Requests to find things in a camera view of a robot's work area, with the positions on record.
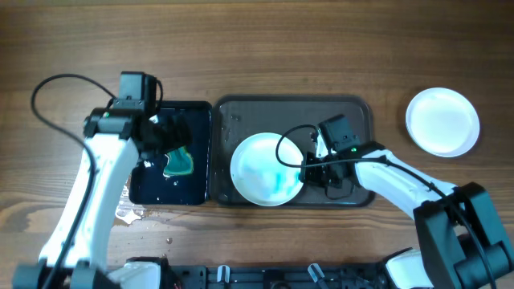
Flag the dark brown serving tray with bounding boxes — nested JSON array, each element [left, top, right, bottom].
[[209, 95, 375, 210]]

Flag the white plate cleaned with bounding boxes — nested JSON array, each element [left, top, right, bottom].
[[405, 88, 480, 158], [230, 132, 304, 206]]

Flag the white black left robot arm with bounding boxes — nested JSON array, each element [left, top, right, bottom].
[[12, 108, 192, 288]]

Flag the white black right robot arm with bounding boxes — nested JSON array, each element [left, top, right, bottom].
[[300, 141, 513, 288]]

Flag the black water basin tray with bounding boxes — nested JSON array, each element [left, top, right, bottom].
[[128, 101, 212, 206]]

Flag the green yellow sponge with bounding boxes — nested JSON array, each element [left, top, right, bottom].
[[163, 146, 194, 177]]

